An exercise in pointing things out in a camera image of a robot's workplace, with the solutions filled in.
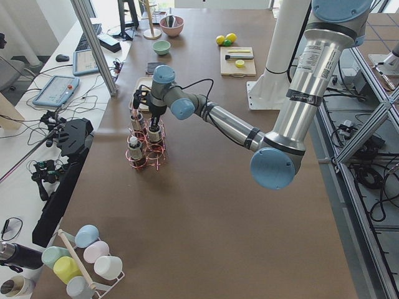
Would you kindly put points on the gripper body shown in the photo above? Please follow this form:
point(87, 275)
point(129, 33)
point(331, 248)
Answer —
point(154, 111)

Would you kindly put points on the tea bottle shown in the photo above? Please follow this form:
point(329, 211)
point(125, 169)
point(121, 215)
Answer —
point(155, 138)
point(136, 155)
point(138, 126)

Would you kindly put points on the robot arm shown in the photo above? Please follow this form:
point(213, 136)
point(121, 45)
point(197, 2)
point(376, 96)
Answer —
point(333, 27)

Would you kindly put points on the dark grey cloth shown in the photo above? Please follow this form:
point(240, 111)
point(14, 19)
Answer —
point(151, 66)

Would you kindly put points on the green bowl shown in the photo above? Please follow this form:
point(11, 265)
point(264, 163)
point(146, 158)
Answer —
point(161, 47)

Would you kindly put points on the wooden stand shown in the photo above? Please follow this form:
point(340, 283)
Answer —
point(151, 33)

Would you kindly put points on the black device on desk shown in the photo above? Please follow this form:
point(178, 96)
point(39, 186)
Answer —
point(56, 185)

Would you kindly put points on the wooden cutting board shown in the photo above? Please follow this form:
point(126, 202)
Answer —
point(228, 67)

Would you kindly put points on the blue teach pendant far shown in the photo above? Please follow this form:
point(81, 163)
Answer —
point(84, 63)

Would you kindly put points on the blue teach pendant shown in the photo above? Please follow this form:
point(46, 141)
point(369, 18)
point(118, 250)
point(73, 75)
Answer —
point(84, 63)
point(57, 91)

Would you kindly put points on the pink bowl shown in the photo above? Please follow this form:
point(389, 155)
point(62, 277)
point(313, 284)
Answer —
point(175, 30)

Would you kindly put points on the metal scoop in bowl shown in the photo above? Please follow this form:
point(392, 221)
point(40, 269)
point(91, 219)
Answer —
point(170, 19)

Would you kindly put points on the yellow plastic knife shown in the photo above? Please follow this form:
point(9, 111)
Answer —
point(239, 51)

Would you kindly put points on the yellow lemon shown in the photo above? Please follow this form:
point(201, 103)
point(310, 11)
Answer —
point(220, 39)
point(231, 37)

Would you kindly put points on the half lemon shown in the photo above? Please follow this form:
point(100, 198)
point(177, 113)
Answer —
point(240, 63)

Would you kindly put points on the blue teach pendant near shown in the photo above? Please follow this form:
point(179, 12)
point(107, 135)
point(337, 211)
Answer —
point(57, 91)

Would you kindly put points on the green lime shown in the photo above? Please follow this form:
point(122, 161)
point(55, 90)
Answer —
point(227, 43)

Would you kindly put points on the black computer mouse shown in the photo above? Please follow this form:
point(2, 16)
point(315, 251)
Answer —
point(62, 58)

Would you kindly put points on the blue cup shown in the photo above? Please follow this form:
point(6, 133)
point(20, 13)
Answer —
point(87, 235)

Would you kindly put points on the pink cup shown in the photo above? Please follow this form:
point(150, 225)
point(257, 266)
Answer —
point(96, 250)

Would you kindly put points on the white cup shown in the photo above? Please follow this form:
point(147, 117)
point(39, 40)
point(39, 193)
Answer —
point(108, 267)

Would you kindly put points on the mint green cup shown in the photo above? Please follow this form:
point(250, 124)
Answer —
point(53, 254)

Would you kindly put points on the yellow cup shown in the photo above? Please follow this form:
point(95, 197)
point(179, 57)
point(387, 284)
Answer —
point(65, 268)

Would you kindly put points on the grey cup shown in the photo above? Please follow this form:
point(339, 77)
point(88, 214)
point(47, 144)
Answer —
point(78, 288)

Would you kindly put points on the black thermos bottle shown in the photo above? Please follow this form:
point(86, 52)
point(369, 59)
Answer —
point(18, 257)

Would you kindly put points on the paper cup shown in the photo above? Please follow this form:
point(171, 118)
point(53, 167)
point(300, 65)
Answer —
point(17, 286)

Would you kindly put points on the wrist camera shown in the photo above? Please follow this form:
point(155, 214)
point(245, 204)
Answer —
point(140, 97)

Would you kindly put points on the copper wire bottle rack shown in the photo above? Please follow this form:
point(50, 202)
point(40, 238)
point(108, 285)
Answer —
point(154, 158)

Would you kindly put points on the black handled knife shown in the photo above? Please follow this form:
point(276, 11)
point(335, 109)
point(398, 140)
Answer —
point(238, 57)

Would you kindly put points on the aluminium frame post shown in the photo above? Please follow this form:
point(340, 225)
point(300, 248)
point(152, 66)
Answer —
point(84, 19)

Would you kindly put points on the wooden rack handle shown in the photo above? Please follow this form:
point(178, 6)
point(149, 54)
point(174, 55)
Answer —
point(73, 254)

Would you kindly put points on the white wire cup rack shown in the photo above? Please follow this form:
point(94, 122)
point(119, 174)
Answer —
point(102, 289)

